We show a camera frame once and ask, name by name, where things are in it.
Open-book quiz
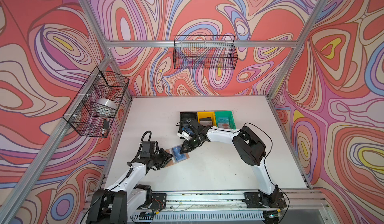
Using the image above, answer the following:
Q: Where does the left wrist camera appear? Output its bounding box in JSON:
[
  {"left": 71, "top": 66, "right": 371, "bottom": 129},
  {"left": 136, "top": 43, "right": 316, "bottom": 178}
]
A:
[{"left": 140, "top": 141, "right": 159, "bottom": 158}]

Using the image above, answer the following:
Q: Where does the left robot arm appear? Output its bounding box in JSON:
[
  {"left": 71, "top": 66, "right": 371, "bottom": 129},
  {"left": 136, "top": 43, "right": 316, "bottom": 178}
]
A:
[{"left": 80, "top": 131, "right": 173, "bottom": 224}]

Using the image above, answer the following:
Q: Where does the left wire basket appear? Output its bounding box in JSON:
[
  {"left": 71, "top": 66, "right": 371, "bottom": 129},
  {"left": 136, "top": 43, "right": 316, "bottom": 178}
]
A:
[{"left": 63, "top": 67, "right": 130, "bottom": 138}]

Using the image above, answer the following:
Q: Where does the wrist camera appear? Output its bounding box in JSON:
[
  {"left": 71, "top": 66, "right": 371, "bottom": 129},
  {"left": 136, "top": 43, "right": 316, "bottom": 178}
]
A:
[
  {"left": 177, "top": 129, "right": 191, "bottom": 141},
  {"left": 140, "top": 141, "right": 159, "bottom": 158}
]

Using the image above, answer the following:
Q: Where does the aluminium front rail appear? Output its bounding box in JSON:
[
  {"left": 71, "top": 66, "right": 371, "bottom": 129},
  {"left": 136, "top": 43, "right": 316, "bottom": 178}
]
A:
[{"left": 127, "top": 189, "right": 335, "bottom": 224}]

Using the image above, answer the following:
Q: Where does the tan leather card holder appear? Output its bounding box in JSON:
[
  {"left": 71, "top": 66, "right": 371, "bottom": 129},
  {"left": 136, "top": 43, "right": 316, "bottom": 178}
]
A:
[{"left": 165, "top": 145, "right": 190, "bottom": 168}]

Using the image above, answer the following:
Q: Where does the green plastic bin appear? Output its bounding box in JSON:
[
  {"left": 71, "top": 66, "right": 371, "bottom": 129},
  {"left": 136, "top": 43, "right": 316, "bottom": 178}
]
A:
[{"left": 215, "top": 111, "right": 236, "bottom": 130}]

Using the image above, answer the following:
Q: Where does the back wire basket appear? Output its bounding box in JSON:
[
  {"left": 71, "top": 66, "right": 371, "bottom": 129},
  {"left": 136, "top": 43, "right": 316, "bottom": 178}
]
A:
[{"left": 173, "top": 34, "right": 239, "bottom": 70}]

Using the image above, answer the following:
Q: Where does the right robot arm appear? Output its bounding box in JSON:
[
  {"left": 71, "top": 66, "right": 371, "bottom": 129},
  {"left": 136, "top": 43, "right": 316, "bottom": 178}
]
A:
[{"left": 177, "top": 119, "right": 287, "bottom": 209}]

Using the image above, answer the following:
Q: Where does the blue VIP credit card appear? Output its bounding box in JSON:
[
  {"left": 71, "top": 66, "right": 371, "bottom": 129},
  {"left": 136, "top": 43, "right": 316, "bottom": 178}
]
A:
[{"left": 172, "top": 146, "right": 188, "bottom": 163}]

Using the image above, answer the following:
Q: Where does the black plastic bin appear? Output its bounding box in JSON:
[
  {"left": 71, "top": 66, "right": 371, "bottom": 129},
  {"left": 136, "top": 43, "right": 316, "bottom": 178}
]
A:
[{"left": 179, "top": 112, "right": 198, "bottom": 131}]

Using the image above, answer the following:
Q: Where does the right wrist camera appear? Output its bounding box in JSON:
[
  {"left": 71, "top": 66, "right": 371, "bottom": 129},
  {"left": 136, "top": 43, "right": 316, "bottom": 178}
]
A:
[{"left": 177, "top": 129, "right": 191, "bottom": 141}]

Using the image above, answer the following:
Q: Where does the wire basket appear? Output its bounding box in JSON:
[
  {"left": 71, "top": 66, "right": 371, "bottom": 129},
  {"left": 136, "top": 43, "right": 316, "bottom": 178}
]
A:
[
  {"left": 63, "top": 67, "right": 130, "bottom": 138},
  {"left": 173, "top": 34, "right": 239, "bottom": 70}
]

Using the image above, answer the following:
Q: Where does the small black box in basket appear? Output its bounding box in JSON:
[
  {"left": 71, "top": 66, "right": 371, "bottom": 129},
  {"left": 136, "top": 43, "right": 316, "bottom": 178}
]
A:
[{"left": 103, "top": 119, "right": 110, "bottom": 130}]

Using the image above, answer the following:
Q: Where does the yellow plastic bin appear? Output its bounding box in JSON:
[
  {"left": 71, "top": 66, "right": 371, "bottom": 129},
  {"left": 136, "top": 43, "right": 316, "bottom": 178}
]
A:
[{"left": 197, "top": 112, "right": 217, "bottom": 126}]

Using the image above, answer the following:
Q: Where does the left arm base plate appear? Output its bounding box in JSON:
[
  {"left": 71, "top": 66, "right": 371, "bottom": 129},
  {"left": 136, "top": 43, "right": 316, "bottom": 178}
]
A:
[{"left": 138, "top": 193, "right": 167, "bottom": 212}]

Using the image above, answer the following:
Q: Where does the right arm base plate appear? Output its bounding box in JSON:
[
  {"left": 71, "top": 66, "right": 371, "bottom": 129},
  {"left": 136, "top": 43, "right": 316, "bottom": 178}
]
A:
[{"left": 242, "top": 192, "right": 287, "bottom": 209}]

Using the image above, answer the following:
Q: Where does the silver tape roll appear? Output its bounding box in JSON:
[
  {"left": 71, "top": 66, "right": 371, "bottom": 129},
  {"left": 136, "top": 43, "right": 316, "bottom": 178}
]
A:
[{"left": 96, "top": 98, "right": 118, "bottom": 110}]

